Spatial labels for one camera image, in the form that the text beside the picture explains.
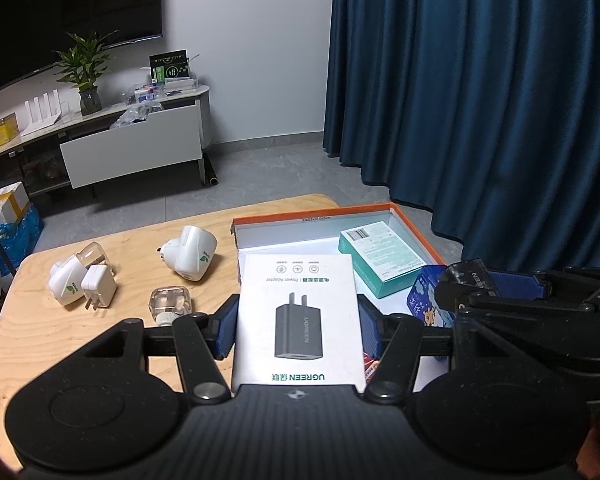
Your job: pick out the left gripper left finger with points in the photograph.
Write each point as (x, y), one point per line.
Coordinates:
(201, 340)

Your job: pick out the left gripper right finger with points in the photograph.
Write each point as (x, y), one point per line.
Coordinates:
(394, 340)

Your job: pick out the blue plastic case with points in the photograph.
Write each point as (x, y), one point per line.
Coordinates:
(421, 300)

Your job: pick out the clear liquid refill bottle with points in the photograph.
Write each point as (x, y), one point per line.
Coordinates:
(167, 304)

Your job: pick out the teal white carton box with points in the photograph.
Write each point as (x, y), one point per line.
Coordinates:
(382, 260)

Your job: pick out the white plug-in vaporizer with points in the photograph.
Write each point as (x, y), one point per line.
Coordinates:
(190, 254)

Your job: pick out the white charger retail box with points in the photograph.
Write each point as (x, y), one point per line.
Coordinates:
(298, 323)

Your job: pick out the black wall charger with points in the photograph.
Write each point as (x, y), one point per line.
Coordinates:
(470, 273)

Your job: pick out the white usb charger cube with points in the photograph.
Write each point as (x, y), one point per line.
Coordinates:
(98, 286)

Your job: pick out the white vaporizer with clear bottle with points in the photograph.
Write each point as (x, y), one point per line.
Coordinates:
(66, 276)

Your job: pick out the red playing card box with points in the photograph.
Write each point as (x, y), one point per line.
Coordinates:
(370, 366)

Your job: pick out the blue plastic bag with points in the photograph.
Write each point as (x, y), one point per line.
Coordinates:
(19, 240)

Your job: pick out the white tv console cabinet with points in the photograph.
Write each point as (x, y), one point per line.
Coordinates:
(81, 151)

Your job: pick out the white yellow floor box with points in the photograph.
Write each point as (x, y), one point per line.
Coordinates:
(14, 203)

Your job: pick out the blue curtain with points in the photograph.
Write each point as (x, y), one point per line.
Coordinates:
(485, 112)

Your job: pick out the white router with antennas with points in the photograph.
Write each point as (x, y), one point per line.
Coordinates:
(43, 113)

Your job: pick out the black green display box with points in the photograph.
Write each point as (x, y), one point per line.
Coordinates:
(171, 66)

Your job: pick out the yellow cardboard box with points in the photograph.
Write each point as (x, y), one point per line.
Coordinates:
(8, 128)

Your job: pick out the potted green plant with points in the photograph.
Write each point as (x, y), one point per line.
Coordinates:
(82, 65)

